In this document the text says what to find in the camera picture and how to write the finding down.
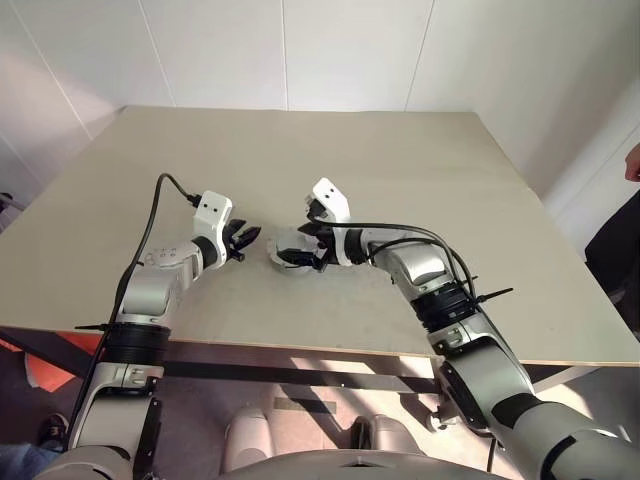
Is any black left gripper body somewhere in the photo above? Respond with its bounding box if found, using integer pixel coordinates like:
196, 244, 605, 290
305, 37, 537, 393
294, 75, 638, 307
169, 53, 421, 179
221, 219, 249, 264

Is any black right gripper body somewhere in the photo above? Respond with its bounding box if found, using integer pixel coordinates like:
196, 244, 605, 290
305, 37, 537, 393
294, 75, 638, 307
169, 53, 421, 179
298, 199, 335, 271

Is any bystander bare hand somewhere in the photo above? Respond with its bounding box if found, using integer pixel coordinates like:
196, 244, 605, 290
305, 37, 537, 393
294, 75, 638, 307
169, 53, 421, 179
624, 142, 640, 184

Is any beige rounded shape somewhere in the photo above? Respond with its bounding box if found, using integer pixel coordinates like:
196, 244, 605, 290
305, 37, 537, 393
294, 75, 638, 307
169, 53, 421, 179
352, 413, 422, 454
222, 406, 275, 471

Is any grey robot torso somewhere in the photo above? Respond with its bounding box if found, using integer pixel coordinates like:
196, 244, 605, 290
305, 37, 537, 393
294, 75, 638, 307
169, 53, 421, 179
264, 446, 496, 480

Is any orange floor object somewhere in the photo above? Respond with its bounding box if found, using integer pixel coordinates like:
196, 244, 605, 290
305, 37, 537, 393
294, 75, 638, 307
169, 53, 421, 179
0, 329, 84, 394

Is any dark grey equipment piece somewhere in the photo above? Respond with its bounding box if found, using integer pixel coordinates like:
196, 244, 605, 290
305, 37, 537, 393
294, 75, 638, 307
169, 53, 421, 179
0, 191, 29, 234

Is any bystander dark shoe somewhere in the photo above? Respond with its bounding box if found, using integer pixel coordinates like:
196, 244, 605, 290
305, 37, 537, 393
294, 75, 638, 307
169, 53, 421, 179
38, 411, 71, 451

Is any grey table leg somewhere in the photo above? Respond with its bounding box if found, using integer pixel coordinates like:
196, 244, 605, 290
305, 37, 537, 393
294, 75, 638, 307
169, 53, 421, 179
524, 364, 586, 396

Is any black clothed bystander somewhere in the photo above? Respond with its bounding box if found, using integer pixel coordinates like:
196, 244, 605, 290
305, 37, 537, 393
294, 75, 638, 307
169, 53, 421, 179
583, 187, 640, 344

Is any bystander blue jeans leg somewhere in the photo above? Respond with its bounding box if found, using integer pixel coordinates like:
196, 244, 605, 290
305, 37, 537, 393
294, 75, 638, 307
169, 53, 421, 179
0, 442, 64, 476

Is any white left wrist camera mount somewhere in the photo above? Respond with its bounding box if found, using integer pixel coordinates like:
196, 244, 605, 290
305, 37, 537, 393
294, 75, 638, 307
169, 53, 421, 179
192, 190, 234, 266

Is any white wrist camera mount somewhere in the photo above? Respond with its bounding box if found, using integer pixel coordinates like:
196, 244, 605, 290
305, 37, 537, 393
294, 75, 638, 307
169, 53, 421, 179
192, 190, 234, 266
304, 177, 352, 267

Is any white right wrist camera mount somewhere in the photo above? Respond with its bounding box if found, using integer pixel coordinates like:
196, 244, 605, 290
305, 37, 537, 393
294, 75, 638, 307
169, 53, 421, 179
304, 177, 352, 267

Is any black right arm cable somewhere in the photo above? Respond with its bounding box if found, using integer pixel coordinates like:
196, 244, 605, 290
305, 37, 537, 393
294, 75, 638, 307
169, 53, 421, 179
307, 212, 481, 311

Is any black table frame bar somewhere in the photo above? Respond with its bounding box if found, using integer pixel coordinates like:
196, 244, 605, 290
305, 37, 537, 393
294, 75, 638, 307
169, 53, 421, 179
0, 325, 444, 394

